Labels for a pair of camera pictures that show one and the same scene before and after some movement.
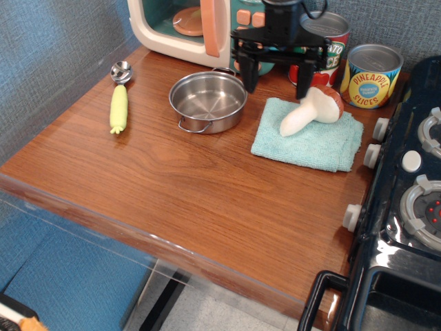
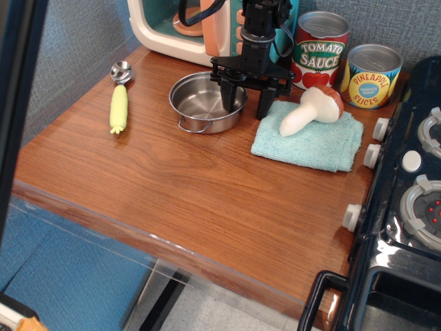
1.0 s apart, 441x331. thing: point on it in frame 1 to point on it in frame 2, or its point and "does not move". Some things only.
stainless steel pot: (211, 102) does not move
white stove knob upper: (380, 129) does not move
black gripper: (280, 38) to (254, 64)
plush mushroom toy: (322, 103) does not move
